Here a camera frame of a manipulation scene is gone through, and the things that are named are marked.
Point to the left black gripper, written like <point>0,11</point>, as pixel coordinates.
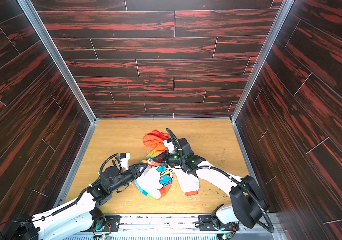
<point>135,170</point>

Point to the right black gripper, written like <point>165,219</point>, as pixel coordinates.
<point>165,160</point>

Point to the colourful rainbow kids jacket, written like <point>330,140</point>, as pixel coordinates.
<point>157,182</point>

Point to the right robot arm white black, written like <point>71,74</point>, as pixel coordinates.
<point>248,202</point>

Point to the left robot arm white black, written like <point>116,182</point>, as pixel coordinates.
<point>77,215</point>

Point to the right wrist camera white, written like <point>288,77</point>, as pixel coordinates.
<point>170,146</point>

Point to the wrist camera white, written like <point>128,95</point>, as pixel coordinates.
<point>170,146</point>
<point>123,159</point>

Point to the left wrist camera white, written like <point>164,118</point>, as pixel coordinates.
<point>123,159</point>

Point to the aluminium front rail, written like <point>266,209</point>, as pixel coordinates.
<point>178,227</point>

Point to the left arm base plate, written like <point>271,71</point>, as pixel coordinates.
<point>107,223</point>

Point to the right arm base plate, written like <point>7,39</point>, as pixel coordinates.
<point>206,224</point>

